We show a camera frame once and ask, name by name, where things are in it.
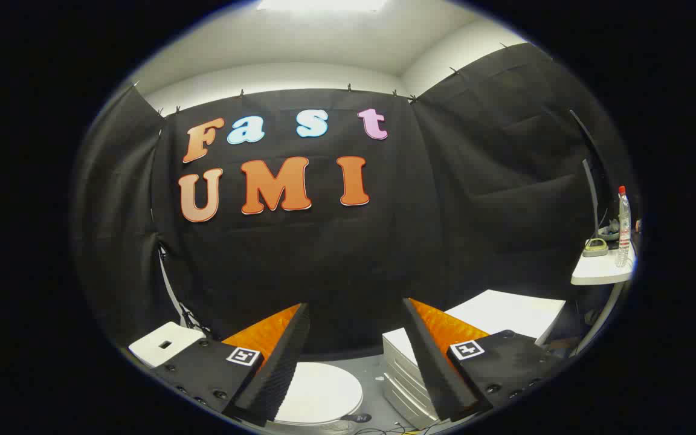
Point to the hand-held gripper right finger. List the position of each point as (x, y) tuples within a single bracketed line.
[(429, 356)]

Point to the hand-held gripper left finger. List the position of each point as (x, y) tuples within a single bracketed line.
[(287, 356)]

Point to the white toilet lid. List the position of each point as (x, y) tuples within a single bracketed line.
[(324, 393)]

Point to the white toilet tank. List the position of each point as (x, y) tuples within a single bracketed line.
[(148, 350)]

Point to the white drawer cabinet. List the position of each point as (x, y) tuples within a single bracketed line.
[(505, 311)]

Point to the small dark round disc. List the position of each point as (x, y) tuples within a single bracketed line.
[(357, 417)]

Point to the black backdrop cloth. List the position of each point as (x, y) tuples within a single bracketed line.
[(336, 254)]

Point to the white pole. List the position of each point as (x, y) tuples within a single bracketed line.
[(167, 284)]

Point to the white side table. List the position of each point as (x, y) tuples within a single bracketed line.
[(599, 272)]

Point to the clear plastic water bottle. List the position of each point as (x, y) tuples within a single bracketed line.
[(623, 229)]

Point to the ceiling light panel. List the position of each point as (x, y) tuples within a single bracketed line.
[(324, 3)]

